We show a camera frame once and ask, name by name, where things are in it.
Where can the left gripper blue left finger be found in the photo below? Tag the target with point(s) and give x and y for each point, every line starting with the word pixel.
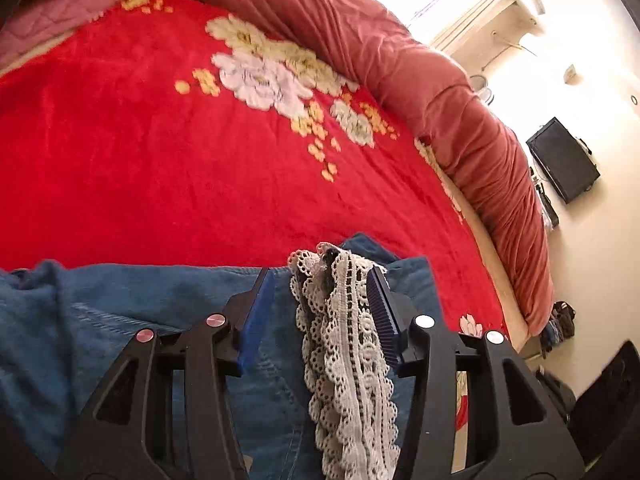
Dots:
pixel 252 316

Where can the cream bed sheet mattress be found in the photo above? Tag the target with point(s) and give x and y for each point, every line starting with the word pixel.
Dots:
pixel 514 324

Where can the black wall television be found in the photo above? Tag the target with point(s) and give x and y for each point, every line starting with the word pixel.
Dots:
pixel 564 162

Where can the red floral blanket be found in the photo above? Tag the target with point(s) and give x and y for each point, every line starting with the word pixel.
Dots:
pixel 138 191

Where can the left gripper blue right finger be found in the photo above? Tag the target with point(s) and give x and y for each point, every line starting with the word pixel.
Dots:
pixel 392 314

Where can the rust red rolled duvet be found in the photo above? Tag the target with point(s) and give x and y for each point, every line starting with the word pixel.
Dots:
pixel 431 94

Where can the pink quilted pillow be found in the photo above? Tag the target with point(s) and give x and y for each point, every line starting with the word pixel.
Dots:
pixel 42 20

